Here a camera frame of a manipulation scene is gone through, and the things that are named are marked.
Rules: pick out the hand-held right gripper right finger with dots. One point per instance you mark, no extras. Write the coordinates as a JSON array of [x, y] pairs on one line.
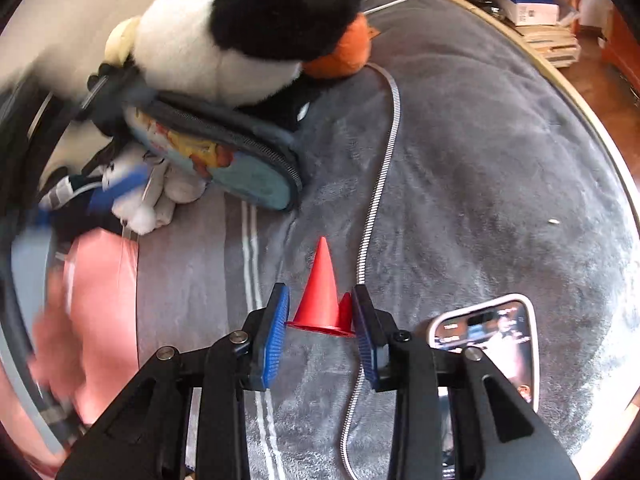
[[367, 345]]

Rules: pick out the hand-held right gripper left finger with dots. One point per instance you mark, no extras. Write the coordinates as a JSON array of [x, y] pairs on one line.
[[272, 340]]

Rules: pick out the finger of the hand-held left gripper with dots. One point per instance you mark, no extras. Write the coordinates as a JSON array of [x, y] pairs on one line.
[[122, 185]]

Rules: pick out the tall red cone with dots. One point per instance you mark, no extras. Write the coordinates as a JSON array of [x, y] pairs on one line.
[[320, 290]]

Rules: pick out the pink container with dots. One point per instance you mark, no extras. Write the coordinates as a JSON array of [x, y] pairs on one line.
[[100, 310]]

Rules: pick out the short red cone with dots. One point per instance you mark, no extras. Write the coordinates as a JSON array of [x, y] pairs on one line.
[[346, 315]]

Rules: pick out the small white plush toy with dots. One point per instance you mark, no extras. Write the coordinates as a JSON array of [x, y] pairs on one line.
[[175, 190]]

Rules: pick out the grey striped clothing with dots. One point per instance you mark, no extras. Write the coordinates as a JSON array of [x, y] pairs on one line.
[[60, 192]]

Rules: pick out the smartphone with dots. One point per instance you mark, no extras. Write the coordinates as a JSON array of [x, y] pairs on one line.
[[500, 340]]

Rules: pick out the printed pencil case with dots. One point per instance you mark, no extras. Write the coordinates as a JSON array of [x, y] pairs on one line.
[[260, 180]]

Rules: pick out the penguin plush toy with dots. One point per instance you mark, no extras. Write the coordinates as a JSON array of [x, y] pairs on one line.
[[200, 45]]

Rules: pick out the grey striped blanket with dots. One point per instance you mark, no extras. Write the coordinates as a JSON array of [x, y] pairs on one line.
[[475, 160]]

